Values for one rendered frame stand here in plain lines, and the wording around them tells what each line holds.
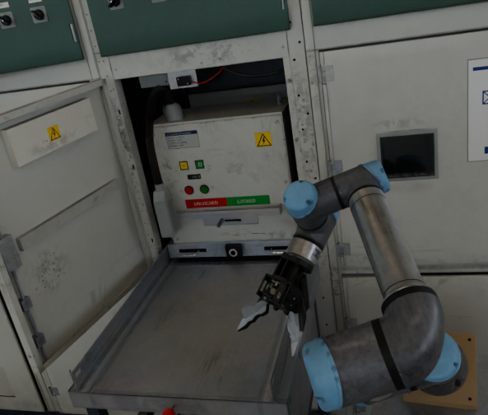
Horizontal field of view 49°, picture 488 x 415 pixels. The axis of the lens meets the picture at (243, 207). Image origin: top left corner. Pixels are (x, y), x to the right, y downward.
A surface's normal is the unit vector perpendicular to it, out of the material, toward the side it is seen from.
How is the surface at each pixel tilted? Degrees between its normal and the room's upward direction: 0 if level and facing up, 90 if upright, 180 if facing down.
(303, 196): 38
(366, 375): 71
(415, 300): 20
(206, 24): 90
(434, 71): 90
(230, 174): 90
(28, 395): 90
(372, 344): 33
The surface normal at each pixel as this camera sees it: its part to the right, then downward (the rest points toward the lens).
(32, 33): 0.02, 0.39
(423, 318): 0.15, -0.61
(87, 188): 0.90, 0.03
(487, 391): -0.16, -0.91
